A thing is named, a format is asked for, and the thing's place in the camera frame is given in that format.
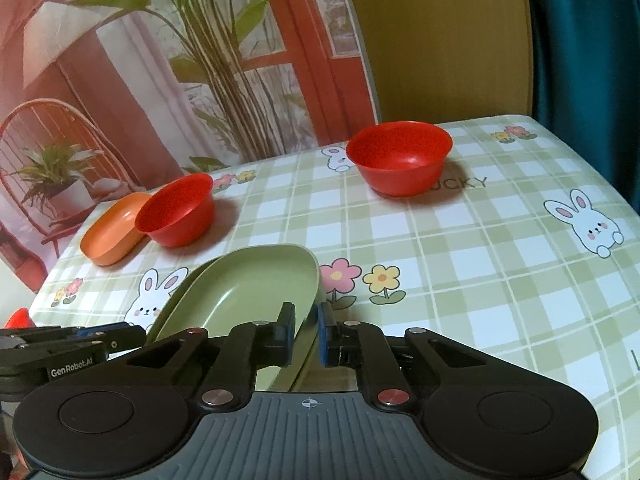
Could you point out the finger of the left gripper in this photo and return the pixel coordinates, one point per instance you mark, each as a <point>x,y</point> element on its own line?
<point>117,337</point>

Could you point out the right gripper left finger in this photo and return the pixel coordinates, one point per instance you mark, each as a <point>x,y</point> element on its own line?
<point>230,382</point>

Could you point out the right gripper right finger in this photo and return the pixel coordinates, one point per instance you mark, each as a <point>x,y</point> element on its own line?
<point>364,348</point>

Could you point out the green square plate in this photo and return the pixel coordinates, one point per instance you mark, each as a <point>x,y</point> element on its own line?
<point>175,297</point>
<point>251,284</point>

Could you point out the red bowl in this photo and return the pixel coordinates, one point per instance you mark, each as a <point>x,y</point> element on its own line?
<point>180,212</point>
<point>400,159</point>
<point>19,319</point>

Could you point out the orange square plate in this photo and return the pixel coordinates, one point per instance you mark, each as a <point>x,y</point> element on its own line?
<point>114,234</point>

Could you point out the green checkered bunny tablecloth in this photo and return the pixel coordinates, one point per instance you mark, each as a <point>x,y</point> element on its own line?
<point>520,249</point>

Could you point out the printed room scene backdrop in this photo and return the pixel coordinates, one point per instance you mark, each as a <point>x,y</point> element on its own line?
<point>100,98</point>

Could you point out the yellow wooden board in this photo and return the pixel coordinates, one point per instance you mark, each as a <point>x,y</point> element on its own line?
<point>446,60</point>

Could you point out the teal curtain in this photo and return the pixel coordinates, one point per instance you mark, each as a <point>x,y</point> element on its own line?
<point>586,82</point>

